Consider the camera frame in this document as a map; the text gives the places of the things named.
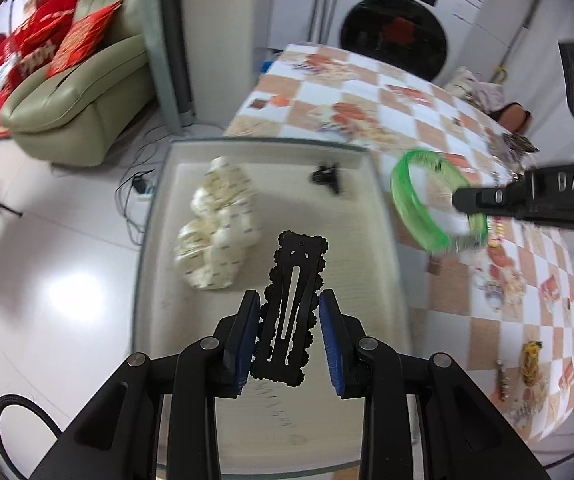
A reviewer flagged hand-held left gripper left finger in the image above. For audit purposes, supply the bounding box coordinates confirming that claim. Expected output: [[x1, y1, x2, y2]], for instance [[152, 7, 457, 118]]
[[30, 290, 263, 480]]

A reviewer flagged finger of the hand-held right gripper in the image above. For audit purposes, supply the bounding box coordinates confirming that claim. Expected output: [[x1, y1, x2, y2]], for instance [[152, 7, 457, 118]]
[[452, 162, 574, 241]]

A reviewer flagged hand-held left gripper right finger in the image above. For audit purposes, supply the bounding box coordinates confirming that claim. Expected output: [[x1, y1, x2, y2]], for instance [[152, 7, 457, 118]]
[[317, 289, 552, 480]]

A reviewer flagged black scalloped hair clip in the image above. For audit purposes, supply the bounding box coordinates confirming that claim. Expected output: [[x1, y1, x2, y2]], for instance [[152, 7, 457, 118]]
[[251, 230, 329, 388]]

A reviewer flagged grey-rimmed shallow box tray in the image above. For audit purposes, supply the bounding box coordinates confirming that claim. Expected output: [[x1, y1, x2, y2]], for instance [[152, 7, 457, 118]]
[[130, 137, 418, 477]]

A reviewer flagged green translucent bangle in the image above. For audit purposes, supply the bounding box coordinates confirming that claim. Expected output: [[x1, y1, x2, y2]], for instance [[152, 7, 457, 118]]
[[389, 147, 490, 255]]

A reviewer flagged leopard print hair bow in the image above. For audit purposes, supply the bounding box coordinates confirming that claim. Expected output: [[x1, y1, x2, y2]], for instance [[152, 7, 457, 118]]
[[499, 132, 540, 156]]

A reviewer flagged cream tote bag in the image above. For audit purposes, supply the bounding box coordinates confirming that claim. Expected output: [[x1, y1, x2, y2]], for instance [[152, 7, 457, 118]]
[[444, 66, 505, 117]]

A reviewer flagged cream polka dot scrunchie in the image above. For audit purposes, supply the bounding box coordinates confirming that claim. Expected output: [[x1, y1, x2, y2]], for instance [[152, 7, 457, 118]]
[[174, 156, 263, 291]]

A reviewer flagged white washing machine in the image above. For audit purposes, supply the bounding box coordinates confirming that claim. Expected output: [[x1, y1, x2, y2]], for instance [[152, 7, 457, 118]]
[[339, 0, 498, 83]]

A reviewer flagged small black claw clip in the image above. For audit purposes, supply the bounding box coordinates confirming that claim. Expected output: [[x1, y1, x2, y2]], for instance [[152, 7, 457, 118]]
[[310, 162, 342, 195]]

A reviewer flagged checkered printed tablecloth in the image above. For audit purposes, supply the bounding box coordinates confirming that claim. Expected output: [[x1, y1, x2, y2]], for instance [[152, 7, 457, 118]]
[[224, 42, 574, 443]]

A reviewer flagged pale green leather sofa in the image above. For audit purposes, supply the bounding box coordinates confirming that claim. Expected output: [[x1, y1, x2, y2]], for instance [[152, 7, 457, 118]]
[[0, 0, 160, 168]]

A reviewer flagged white cabinet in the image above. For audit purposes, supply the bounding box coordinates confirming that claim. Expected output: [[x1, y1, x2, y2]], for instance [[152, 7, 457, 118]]
[[267, 0, 348, 52]]

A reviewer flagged grey pillar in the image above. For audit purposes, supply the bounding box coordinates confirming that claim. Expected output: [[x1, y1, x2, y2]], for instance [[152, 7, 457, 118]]
[[134, 0, 195, 128]]

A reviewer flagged red cushion gold pattern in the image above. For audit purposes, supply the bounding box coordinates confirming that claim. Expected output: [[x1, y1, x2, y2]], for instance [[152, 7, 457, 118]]
[[46, 1, 124, 78]]

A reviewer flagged red cushion white lettering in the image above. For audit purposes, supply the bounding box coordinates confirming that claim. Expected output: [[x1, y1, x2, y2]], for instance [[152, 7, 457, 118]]
[[17, 0, 84, 73]]

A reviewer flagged white power strip with cables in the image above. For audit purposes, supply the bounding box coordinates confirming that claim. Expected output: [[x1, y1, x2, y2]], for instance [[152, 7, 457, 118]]
[[114, 150, 168, 247]]

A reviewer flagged red handled mop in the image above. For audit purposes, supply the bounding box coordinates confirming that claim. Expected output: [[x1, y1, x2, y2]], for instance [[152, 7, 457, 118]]
[[291, 0, 332, 45]]

